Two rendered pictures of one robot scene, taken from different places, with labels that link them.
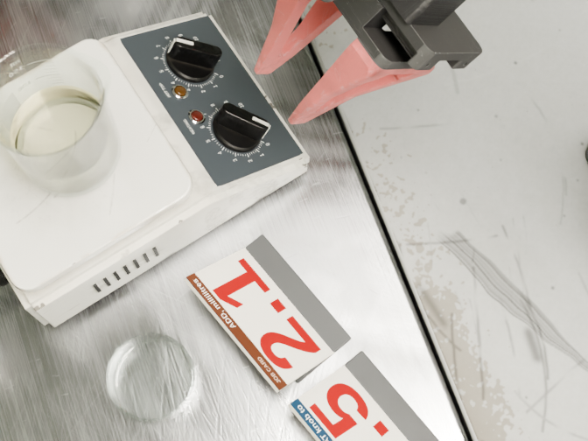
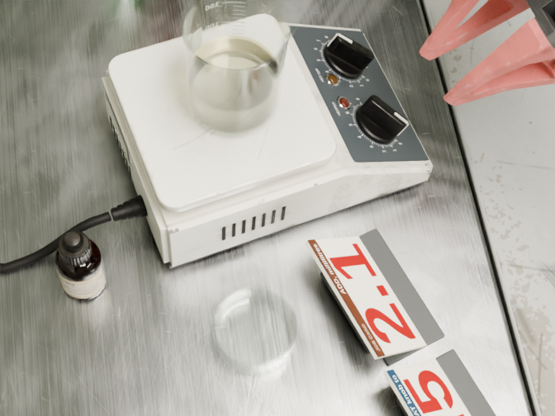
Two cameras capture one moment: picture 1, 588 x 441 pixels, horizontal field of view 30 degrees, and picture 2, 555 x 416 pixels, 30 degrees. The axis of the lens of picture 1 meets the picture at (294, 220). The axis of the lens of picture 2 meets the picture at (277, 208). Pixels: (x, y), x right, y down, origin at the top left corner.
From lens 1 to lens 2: 0.16 m
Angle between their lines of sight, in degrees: 11
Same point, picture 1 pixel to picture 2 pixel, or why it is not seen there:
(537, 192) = not seen: outside the picture
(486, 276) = not seen: outside the picture
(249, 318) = (358, 290)
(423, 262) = (520, 283)
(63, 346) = (174, 289)
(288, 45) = (453, 35)
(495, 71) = not seen: outside the picture
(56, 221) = (208, 155)
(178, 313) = (286, 281)
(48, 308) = (179, 236)
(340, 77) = (509, 54)
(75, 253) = (220, 185)
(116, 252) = (253, 198)
